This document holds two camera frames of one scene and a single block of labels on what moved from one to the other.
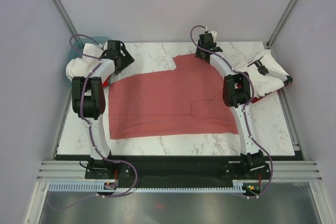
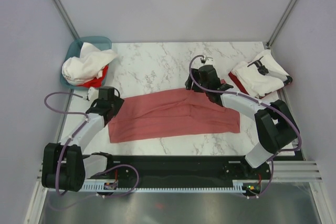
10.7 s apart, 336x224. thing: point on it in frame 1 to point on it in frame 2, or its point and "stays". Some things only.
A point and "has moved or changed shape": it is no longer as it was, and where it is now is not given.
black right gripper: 198,54 to 196,74
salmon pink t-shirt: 191,100 has moved or changed shape
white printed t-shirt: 265,74 stays
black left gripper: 127,61 to 118,102
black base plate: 177,169 stays
